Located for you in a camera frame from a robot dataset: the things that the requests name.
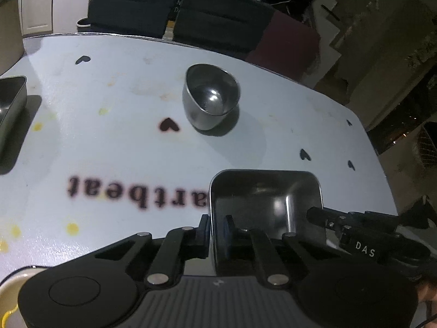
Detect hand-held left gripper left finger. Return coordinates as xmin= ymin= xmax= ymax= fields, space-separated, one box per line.
xmin=96 ymin=215 xmax=210 ymax=286

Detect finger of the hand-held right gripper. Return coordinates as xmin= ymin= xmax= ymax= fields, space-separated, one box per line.
xmin=306 ymin=206 xmax=346 ymax=231

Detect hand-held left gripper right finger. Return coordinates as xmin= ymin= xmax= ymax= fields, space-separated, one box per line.
xmin=223 ymin=215 xmax=345 ymax=286

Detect rectangular steel tray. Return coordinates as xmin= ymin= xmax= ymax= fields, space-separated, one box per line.
xmin=208 ymin=169 xmax=328 ymax=277
xmin=0 ymin=75 xmax=28 ymax=159

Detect round steel bowl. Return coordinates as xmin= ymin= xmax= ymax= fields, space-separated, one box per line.
xmin=182 ymin=63 xmax=241 ymax=131

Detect small white yellow-rimmed bowl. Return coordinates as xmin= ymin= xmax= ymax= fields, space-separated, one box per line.
xmin=0 ymin=307 xmax=19 ymax=328

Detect maroon sofa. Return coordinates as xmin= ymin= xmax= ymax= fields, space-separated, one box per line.
xmin=246 ymin=8 xmax=321 ymax=79

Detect white lower kitchen cabinets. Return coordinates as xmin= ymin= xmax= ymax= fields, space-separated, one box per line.
xmin=20 ymin=0 xmax=57 ymax=36

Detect black wire basket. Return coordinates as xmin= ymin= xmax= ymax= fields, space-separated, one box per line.
xmin=411 ymin=123 xmax=437 ymax=171

